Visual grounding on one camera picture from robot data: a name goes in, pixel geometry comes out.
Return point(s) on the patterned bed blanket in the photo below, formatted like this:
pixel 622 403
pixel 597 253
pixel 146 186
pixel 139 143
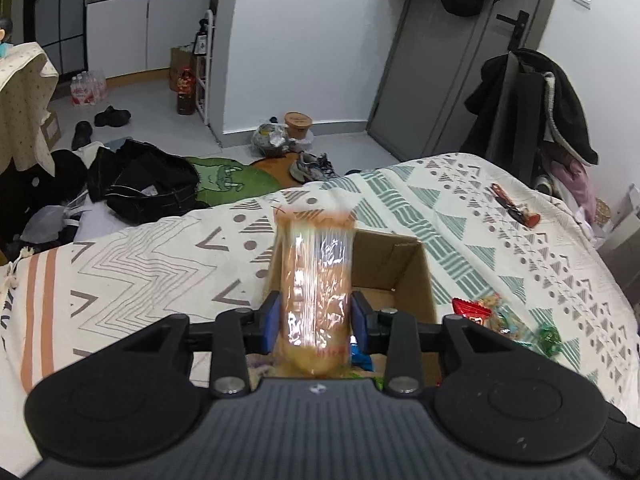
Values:
pixel 414 236

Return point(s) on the black spray bottle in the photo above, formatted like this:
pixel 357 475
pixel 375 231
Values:
pixel 201 38

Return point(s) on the water bottle pack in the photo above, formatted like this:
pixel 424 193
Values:
pixel 88 88

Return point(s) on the grey sneaker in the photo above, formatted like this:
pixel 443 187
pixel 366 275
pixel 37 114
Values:
pixel 309 168

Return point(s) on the brown lidded pot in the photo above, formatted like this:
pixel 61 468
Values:
pixel 297 124

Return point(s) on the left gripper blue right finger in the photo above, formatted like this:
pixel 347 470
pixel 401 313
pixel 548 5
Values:
pixel 393 334

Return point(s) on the pink clothing pile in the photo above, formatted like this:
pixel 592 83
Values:
pixel 570 172

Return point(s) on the green crocodile rug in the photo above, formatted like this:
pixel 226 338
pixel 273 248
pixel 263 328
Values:
pixel 225 181

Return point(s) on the plastic bag on floor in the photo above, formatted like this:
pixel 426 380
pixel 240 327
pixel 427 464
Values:
pixel 271 140

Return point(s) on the red snack packet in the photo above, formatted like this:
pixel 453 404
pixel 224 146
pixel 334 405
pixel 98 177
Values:
pixel 472 311

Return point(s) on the grey door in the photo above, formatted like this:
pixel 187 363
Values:
pixel 434 65

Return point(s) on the cartoon doll figure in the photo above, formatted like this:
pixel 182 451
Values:
pixel 6 27

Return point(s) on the black jacket on chair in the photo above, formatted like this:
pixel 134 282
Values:
pixel 523 100

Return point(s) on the black clothes on floor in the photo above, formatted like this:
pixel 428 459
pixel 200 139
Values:
pixel 139 182

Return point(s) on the white kitchen cabinet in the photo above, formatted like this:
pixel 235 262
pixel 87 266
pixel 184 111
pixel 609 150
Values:
pixel 132 36

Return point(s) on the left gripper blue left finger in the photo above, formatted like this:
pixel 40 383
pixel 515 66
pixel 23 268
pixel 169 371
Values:
pixel 237 333

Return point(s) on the orange biscuit snack pack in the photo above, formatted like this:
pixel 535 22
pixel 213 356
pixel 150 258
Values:
pixel 312 267

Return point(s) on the round cookie snack pack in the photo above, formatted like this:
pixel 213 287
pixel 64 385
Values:
pixel 504 321

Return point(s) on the blue snack packet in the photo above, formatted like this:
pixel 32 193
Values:
pixel 358 358

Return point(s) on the green candy wrapper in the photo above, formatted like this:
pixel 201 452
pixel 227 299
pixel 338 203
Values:
pixel 548 340

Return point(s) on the black shoe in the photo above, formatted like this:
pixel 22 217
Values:
pixel 112 117
pixel 82 135

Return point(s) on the brown cardboard box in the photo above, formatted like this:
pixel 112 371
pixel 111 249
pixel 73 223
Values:
pixel 392 272

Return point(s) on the dotted cloth covered table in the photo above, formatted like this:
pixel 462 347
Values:
pixel 28 80

